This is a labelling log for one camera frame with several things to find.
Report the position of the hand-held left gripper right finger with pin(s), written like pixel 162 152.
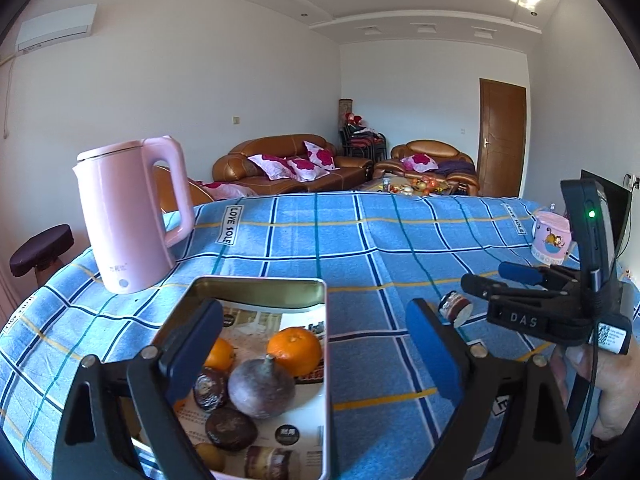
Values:
pixel 435 352

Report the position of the dark round cushioned stool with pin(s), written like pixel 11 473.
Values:
pixel 40 250

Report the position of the white wall air conditioner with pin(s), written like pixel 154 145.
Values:
pixel 57 27

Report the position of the blue plaid tablecloth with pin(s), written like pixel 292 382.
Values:
pixel 350 250

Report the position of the pink floral cloth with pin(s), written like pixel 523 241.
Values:
pixel 225 190

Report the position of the purple round fruit with stem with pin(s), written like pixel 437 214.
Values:
pixel 260 387

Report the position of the pink cartoon print tub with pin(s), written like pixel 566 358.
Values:
pixel 550 240

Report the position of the stack of dark chairs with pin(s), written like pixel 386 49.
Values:
pixel 365 142

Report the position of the dark brown round fruit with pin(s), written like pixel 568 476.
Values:
pixel 231 427
pixel 210 387

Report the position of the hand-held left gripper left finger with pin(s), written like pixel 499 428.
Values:
pixel 192 352

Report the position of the small yellow-brown round fruit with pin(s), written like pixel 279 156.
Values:
pixel 210 456

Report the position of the ceiling air vent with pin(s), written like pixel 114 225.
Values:
pixel 425 27
pixel 371 30
pixel 484 34

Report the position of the coffee table with snacks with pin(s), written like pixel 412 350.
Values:
pixel 410 187

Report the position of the pink electric kettle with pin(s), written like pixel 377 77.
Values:
pixel 120 210

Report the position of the short brown leather sofa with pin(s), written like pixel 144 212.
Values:
pixel 425 147

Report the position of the small dark jar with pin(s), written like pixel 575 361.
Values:
pixel 454 307

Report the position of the white pillow with red flowers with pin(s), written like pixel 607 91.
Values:
pixel 419 161
pixel 306 168
pixel 272 165
pixel 320 155

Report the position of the pink metal tin box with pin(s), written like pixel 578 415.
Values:
pixel 260 287

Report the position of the long brown leather sofa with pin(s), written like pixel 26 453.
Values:
pixel 235 170

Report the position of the orange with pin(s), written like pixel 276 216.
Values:
pixel 220 355
pixel 294 351

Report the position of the printed paper leaflet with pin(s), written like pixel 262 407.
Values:
pixel 260 322

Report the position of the brown wooden door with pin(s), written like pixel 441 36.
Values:
pixel 502 135

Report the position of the brown date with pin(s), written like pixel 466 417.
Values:
pixel 267 462

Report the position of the brown leather armchair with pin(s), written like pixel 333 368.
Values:
pixel 167 185

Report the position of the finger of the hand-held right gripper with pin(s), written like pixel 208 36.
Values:
pixel 520 272
pixel 482 286

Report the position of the red plush toy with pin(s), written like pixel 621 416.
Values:
pixel 352 119

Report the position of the black flat television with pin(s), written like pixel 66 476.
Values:
pixel 618 210

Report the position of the purple blanket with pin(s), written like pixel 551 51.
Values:
pixel 457 166

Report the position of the person's right hand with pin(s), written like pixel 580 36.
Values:
pixel 612 390

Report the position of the tall patterned cylinder vase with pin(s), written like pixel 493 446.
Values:
pixel 343 107

